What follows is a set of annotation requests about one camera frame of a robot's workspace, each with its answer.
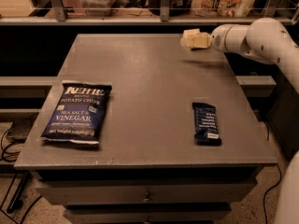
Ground grey drawer cabinet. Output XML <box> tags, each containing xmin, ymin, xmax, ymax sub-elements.
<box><xmin>15</xmin><ymin>35</ymin><xmax>277</xmax><ymax>224</ymax></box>

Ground clear plastic container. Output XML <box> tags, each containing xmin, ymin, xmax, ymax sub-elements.
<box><xmin>80</xmin><ymin>0</ymin><xmax>116</xmax><ymax>17</ymax></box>

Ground yellow sponge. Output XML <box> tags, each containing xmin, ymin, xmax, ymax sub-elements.
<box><xmin>180</xmin><ymin>34</ymin><xmax>200</xmax><ymax>48</ymax></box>

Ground grey metal shelf rail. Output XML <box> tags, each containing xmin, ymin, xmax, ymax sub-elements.
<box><xmin>0</xmin><ymin>0</ymin><xmax>299</xmax><ymax>26</ymax></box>

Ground blue Kettle chip bag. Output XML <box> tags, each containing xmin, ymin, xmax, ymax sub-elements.
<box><xmin>41</xmin><ymin>81</ymin><xmax>112</xmax><ymax>145</ymax></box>

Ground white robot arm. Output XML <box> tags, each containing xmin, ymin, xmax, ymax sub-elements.
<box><xmin>180</xmin><ymin>18</ymin><xmax>299</xmax><ymax>224</ymax></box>

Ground dark blue snack bar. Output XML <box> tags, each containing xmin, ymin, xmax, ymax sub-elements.
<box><xmin>192</xmin><ymin>103</ymin><xmax>221</xmax><ymax>146</ymax></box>

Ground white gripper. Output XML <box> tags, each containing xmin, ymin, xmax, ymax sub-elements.
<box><xmin>183</xmin><ymin>24</ymin><xmax>235</xmax><ymax>52</ymax></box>

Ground black cables on left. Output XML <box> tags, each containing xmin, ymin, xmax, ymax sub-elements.
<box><xmin>0</xmin><ymin>113</ymin><xmax>43</xmax><ymax>224</ymax></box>

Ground round drawer knob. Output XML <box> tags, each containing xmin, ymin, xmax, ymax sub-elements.
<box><xmin>143</xmin><ymin>194</ymin><xmax>152</xmax><ymax>203</ymax></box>

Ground black cable on right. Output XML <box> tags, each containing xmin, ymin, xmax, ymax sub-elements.
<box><xmin>262</xmin><ymin>163</ymin><xmax>282</xmax><ymax>224</ymax></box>

